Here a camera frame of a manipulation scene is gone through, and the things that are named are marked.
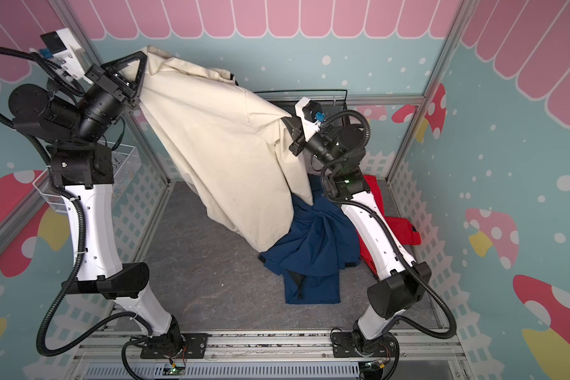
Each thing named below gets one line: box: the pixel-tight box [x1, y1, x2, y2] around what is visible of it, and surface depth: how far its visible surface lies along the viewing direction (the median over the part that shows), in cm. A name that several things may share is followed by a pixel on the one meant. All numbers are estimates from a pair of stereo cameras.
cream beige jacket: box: [133, 45, 315, 253], surface depth 60 cm
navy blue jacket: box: [258, 174, 361, 304], surface depth 89 cm
